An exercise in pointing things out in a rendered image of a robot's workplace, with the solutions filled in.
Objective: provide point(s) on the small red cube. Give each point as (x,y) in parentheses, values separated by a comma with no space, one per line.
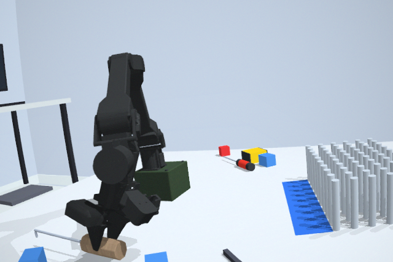
(224,151)

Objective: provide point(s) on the blue rectangular block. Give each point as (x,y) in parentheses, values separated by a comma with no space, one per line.
(156,257)
(33,255)
(267,159)

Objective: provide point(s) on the red and black screwdriver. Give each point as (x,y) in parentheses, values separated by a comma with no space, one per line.
(243,164)

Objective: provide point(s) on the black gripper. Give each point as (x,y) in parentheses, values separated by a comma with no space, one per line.
(98,217)

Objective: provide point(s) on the blue flat strip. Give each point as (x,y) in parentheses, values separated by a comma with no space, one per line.
(306,213)

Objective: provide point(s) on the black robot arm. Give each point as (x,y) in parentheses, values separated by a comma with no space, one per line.
(122,113)

